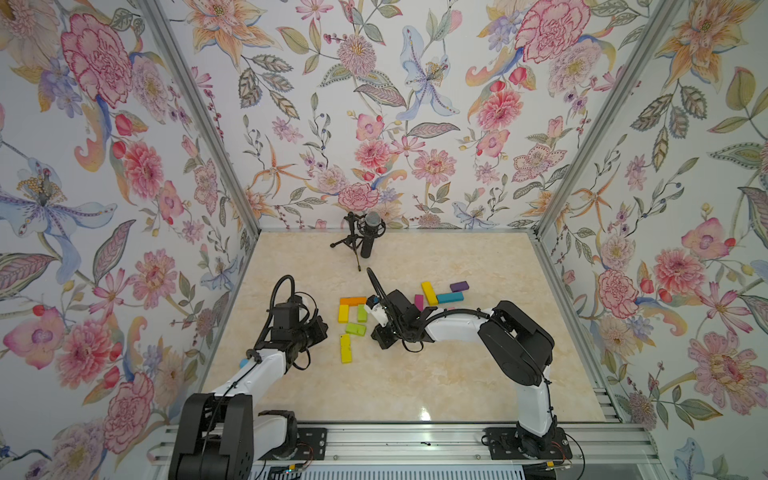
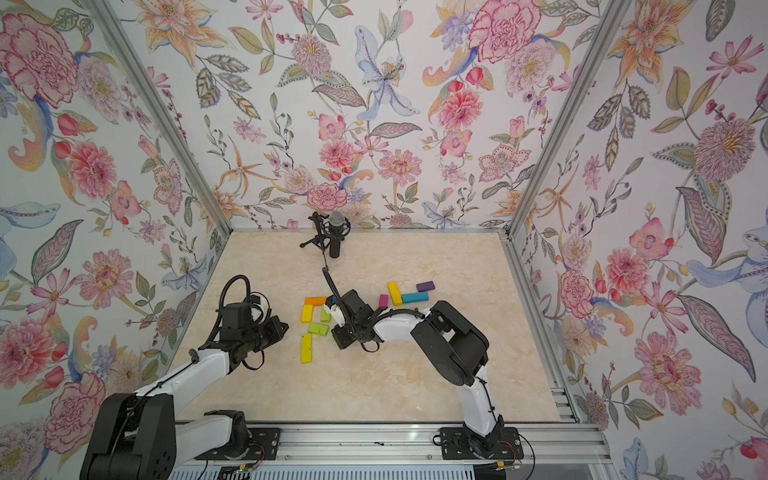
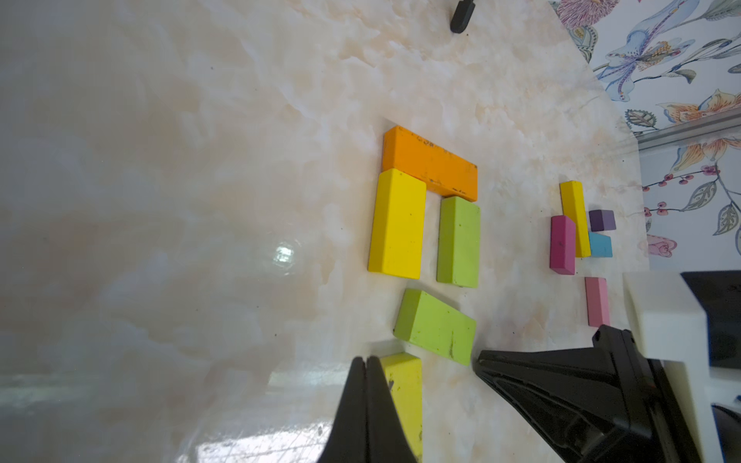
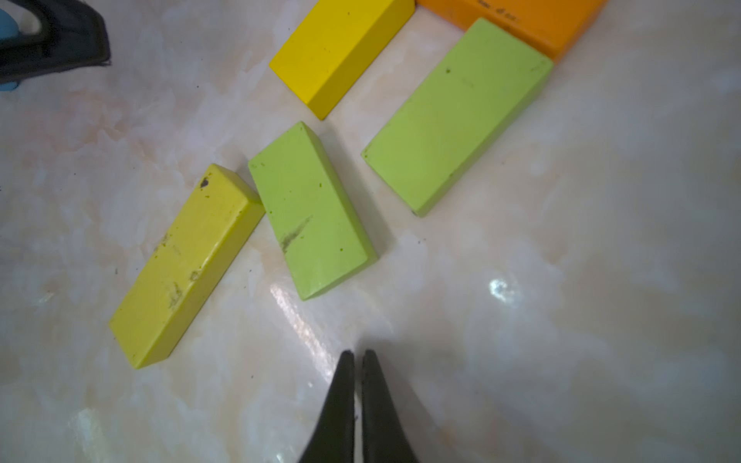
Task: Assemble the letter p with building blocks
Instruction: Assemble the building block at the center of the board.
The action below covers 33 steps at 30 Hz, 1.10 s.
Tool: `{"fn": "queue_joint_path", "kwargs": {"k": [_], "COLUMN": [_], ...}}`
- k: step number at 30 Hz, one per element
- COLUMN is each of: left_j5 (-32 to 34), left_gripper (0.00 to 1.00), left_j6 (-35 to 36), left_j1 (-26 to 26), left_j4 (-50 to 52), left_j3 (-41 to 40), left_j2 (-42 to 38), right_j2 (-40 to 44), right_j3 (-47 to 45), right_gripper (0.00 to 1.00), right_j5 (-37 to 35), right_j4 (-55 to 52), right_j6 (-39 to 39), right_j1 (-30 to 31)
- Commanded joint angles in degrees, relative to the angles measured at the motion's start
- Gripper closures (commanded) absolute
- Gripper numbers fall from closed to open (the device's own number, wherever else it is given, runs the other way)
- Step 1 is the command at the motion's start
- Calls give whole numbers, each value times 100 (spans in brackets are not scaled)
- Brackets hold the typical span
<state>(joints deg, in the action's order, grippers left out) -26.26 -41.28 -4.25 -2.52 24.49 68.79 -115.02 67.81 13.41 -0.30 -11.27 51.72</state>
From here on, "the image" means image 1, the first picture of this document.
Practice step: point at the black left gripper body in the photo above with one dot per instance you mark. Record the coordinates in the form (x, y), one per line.
(299, 336)

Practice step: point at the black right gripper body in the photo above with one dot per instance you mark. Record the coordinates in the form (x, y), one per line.
(400, 329)

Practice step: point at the lime green block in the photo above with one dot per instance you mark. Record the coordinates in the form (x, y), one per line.
(355, 329)
(362, 314)

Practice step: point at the yellow short block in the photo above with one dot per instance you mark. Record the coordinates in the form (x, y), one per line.
(343, 314)

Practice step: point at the yellow long block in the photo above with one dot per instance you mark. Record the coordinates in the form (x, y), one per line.
(345, 349)

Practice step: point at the orange long block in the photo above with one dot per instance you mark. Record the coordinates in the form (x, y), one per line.
(352, 301)

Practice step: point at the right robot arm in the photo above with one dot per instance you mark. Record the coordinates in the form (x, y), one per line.
(522, 349)

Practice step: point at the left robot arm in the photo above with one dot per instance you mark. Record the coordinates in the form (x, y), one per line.
(219, 435)

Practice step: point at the magenta small block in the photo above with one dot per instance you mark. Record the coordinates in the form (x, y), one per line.
(419, 301)

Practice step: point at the yellow upright block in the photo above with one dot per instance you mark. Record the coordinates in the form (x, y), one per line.
(429, 293)

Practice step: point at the teal block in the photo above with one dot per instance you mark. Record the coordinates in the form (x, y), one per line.
(451, 297)

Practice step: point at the purple block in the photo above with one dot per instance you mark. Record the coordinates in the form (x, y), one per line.
(459, 287)

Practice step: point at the black microphone tripod stand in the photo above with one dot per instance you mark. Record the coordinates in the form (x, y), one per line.
(356, 240)

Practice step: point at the black mesh microphone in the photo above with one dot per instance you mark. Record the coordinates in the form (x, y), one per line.
(372, 226)

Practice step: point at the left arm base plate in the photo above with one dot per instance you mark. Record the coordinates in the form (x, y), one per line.
(308, 443)

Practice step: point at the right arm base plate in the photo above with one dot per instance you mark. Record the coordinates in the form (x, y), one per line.
(515, 443)

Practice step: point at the aluminium front rail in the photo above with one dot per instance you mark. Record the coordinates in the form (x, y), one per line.
(461, 443)

